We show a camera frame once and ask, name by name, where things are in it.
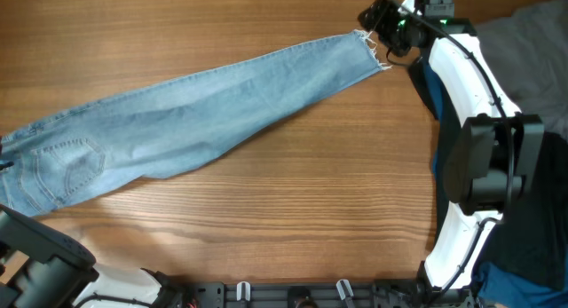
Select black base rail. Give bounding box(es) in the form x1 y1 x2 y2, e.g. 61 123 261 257
184 279 422 308

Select blue garment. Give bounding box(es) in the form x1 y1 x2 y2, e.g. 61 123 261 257
421 59 568 308

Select black garment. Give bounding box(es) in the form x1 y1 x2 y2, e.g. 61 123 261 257
408 59 567 290

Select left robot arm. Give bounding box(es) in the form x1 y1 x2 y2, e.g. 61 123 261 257
1 206 194 308

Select light blue denim jeans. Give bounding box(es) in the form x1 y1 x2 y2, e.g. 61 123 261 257
1 30 384 217

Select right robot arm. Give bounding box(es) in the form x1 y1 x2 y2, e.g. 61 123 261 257
359 0 544 307

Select grey t-shirt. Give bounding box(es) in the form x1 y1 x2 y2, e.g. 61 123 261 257
476 0 567 138

